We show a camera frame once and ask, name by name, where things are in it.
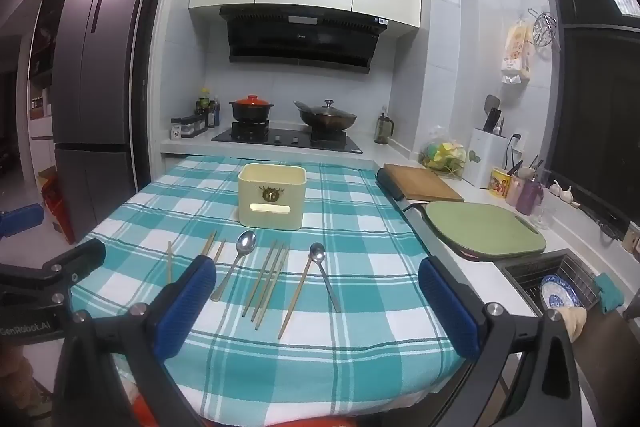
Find hanging wire rack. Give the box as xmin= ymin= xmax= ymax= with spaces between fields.
xmin=527 ymin=8 xmax=560 ymax=50

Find cream utensil holder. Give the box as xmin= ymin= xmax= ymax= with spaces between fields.
xmin=237 ymin=163 xmax=307 ymax=228

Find white knife block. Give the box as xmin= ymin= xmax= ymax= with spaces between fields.
xmin=467 ymin=127 xmax=511 ymax=190

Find teal checked tablecloth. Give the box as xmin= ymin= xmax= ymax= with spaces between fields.
xmin=70 ymin=155 xmax=466 ymax=418

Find beige dish cloth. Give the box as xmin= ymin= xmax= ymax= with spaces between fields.
xmin=557 ymin=305 xmax=588 ymax=342

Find black gas stove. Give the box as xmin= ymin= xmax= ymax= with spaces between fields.
xmin=211 ymin=119 xmax=363 ymax=155

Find stainless steel spoon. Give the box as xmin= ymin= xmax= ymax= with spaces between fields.
xmin=309 ymin=242 xmax=342 ymax=314
xmin=210 ymin=230 xmax=257 ymax=303

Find green cutting board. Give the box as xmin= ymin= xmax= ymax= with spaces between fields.
xmin=422 ymin=201 xmax=547 ymax=258

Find plastic bag colourful contents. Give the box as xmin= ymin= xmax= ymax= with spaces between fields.
xmin=419 ymin=125 xmax=468 ymax=180

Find wooden cutting board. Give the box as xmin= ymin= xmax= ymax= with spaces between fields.
xmin=382 ymin=163 xmax=465 ymax=202

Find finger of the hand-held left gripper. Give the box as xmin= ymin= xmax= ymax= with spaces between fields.
xmin=0 ymin=204 xmax=45 ymax=238
xmin=0 ymin=238 xmax=107 ymax=309

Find black pot orange lid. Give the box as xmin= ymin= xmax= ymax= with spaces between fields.
xmin=229 ymin=95 xmax=275 ymax=124

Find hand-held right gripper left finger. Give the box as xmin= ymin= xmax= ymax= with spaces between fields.
xmin=52 ymin=254 xmax=218 ymax=427

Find purple bottle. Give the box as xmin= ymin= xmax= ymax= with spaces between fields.
xmin=515 ymin=179 xmax=545 ymax=215

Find yellow printed cup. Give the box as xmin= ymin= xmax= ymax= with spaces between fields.
xmin=489 ymin=167 xmax=512 ymax=198

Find black range hood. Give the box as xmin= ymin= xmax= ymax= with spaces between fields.
xmin=219 ymin=5 xmax=391 ymax=75

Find pink cup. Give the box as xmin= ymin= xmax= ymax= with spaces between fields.
xmin=506 ymin=174 xmax=526 ymax=206

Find hanging printed bag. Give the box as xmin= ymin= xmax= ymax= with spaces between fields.
xmin=501 ymin=19 xmax=536 ymax=85

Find grey refrigerator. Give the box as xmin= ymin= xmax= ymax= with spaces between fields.
xmin=50 ymin=0 xmax=156 ymax=243

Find dark glass jug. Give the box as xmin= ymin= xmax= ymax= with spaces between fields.
xmin=374 ymin=107 xmax=396 ymax=145

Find single wooden chopstick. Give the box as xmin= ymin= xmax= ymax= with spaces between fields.
xmin=277 ymin=255 xmax=312 ymax=340

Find blue white plate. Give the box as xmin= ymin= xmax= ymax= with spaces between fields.
xmin=540 ymin=275 xmax=586 ymax=310

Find metal sink basket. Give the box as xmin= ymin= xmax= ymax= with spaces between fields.
xmin=500 ymin=249 xmax=606 ymax=314

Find dark window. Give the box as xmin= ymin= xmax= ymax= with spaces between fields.
xmin=530 ymin=0 xmax=640 ymax=233

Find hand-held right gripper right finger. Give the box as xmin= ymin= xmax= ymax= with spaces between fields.
xmin=418 ymin=256 xmax=586 ymax=427

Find wok with glass lid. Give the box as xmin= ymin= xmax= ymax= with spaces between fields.
xmin=293 ymin=99 xmax=358 ymax=131

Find teal dish cloth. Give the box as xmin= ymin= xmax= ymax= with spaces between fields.
xmin=592 ymin=273 xmax=626 ymax=315

